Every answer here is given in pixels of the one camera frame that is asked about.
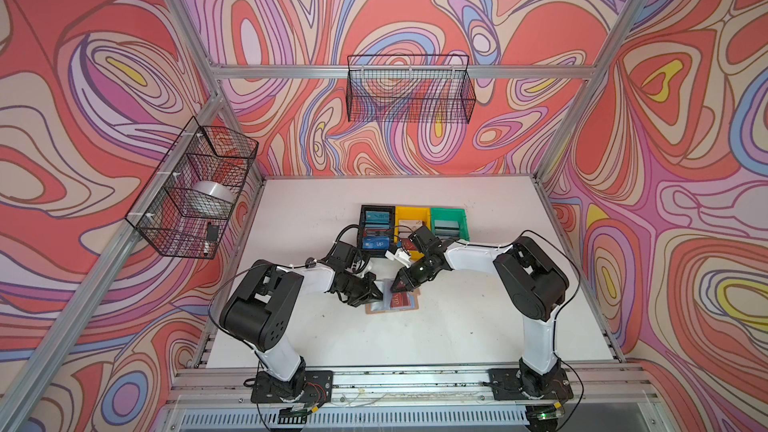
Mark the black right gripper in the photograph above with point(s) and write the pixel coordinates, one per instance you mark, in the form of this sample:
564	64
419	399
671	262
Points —
409	283

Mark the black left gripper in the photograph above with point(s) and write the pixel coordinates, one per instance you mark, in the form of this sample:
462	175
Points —
369	287

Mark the red card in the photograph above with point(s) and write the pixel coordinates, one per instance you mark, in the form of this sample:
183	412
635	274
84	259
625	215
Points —
402	301

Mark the tan card holder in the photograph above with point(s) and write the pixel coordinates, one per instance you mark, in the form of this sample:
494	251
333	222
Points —
383	306

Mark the blue VIP card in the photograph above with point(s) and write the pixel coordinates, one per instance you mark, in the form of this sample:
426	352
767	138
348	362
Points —
376	243

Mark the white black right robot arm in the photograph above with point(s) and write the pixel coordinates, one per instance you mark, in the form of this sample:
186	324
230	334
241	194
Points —
535	284

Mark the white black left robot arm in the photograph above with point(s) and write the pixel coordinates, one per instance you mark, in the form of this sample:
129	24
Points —
258	311

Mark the teal card in black bin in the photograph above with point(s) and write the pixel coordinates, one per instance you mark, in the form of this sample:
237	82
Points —
377	217

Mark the black plastic bin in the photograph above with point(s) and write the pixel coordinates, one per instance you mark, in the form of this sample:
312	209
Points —
365	230

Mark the yellow plastic bin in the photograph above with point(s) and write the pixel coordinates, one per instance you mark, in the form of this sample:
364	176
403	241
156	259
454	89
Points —
407	221

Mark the green plastic bin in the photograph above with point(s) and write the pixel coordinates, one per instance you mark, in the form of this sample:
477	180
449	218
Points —
450	223

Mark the white tape roll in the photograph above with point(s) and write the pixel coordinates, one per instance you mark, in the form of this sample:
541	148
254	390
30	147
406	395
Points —
215	190

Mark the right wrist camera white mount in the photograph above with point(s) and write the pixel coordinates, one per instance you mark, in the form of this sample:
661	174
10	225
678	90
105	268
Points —
399	255

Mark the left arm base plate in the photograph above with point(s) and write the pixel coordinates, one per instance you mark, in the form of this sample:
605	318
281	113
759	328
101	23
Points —
312	387

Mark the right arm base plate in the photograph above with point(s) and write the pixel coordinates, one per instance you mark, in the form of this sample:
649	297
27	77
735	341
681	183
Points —
523	383

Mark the back wire basket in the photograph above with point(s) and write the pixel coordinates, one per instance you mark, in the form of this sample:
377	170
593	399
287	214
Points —
409	88

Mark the wire basket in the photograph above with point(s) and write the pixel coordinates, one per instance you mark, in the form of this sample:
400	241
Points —
409	88
172	218

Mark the left wire basket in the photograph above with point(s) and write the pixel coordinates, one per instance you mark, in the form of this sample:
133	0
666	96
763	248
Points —
172	218

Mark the aluminium rail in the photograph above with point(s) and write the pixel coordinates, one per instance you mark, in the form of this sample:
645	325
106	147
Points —
478	397

